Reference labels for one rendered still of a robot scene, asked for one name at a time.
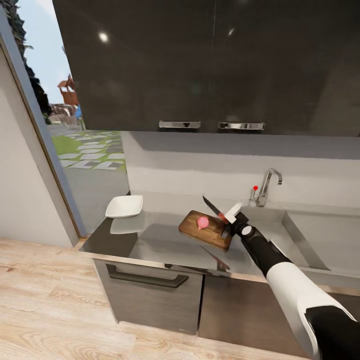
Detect cutting board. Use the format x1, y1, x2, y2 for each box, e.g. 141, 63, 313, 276
178, 210, 233, 250

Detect vidalia onion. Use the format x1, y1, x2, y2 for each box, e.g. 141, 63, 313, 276
197, 217, 209, 230

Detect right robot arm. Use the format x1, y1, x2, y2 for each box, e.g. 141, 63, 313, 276
224, 203, 360, 360

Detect parer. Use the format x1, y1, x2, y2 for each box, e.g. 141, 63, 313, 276
202, 195, 229, 225

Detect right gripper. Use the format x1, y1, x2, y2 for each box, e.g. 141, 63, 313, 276
224, 212, 251, 237

